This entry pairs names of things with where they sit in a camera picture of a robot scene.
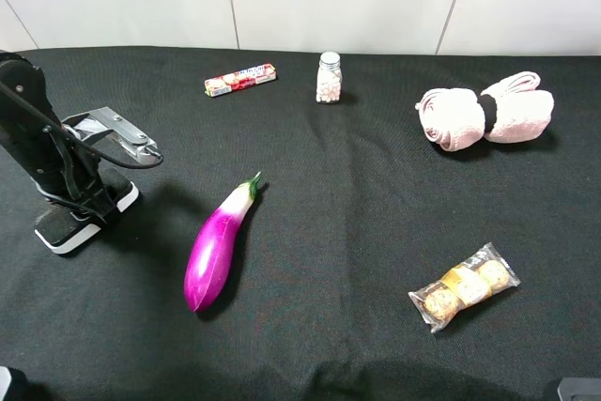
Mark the black cable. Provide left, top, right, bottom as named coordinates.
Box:
left=0, top=79, right=165, bottom=200

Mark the black white board eraser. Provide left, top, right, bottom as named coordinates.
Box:
left=34, top=168, right=140, bottom=254

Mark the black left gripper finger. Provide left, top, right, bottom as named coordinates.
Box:
left=71, top=182, right=119, bottom=227

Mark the black hair band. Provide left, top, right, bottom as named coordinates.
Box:
left=477, top=94, right=498, bottom=133

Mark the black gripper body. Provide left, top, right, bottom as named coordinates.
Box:
left=1, top=124, right=101, bottom=207

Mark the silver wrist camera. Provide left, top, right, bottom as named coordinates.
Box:
left=62, top=107, right=162, bottom=165

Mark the rolled pink towel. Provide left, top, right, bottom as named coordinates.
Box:
left=415, top=71, right=554, bottom=152

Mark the wrapped chocolate balls pack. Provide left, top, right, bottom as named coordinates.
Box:
left=408, top=243, right=521, bottom=333

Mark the purple white eggplant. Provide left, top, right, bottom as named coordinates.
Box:
left=183, top=172, right=262, bottom=313

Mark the black tablecloth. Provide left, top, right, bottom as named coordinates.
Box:
left=1, top=47, right=600, bottom=400

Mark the red candy pack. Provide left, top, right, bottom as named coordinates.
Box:
left=205, top=63, right=277, bottom=98

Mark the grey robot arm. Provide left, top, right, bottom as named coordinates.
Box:
left=1, top=52, right=118, bottom=224

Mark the small jar of pink candies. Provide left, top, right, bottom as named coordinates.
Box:
left=316, top=52, right=343, bottom=103

